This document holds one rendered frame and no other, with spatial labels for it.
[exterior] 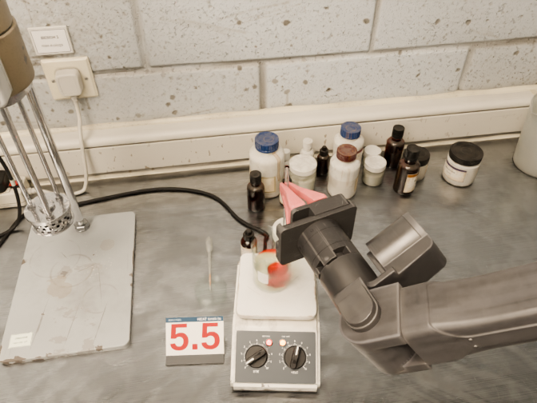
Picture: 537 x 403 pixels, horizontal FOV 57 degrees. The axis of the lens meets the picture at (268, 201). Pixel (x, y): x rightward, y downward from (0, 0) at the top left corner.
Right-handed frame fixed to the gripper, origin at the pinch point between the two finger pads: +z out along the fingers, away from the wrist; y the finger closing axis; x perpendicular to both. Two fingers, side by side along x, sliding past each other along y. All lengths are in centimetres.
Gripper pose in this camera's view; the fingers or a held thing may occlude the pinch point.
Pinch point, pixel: (285, 189)
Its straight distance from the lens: 66.4
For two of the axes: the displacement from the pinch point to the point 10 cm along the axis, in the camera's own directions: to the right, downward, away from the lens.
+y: -9.1, 2.9, -2.9
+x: 0.0, 7.1, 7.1
